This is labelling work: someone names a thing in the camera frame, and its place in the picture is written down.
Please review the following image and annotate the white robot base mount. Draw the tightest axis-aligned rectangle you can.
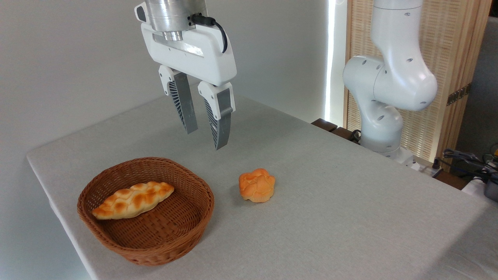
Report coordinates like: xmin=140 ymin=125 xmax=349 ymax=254
xmin=383 ymin=147 xmax=421 ymax=172

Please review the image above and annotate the wooden slatted folding screen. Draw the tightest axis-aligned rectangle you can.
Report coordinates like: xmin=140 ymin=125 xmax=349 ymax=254
xmin=344 ymin=0 xmax=493 ymax=164

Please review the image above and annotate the black cable bundle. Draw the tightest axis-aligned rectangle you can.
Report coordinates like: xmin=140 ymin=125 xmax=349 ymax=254
xmin=432 ymin=147 xmax=498 ymax=184

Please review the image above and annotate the brown woven wicker basket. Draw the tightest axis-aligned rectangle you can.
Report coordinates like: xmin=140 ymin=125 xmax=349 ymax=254
xmin=77 ymin=157 xmax=215 ymax=266

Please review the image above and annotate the dark brown wooden furniture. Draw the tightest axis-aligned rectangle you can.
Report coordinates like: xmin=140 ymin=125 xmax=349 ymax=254
xmin=311 ymin=119 xmax=361 ymax=145

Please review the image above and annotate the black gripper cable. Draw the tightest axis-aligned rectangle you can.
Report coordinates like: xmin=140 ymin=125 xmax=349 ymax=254
xmin=190 ymin=14 xmax=228 ymax=54

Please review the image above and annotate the silver cylindrical wrist flange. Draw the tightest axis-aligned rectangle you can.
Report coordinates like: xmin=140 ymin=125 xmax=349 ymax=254
xmin=145 ymin=0 xmax=209 ymax=41

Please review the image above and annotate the light grey tablecloth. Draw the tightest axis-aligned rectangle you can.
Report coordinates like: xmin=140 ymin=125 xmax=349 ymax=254
xmin=26 ymin=93 xmax=498 ymax=280

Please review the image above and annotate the dark metal screen hinge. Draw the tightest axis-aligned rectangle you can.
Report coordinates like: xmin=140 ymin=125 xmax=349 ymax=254
xmin=447 ymin=84 xmax=472 ymax=106

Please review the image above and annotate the long braided bread loaf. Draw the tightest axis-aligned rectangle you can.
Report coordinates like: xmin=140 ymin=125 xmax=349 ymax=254
xmin=91 ymin=181 xmax=175 ymax=221

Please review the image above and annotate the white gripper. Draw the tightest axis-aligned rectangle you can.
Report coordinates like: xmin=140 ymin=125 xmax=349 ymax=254
xmin=135 ymin=2 xmax=237 ymax=151

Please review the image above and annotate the round orange bread bun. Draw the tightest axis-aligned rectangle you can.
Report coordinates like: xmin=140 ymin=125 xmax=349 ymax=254
xmin=238 ymin=168 xmax=276 ymax=203

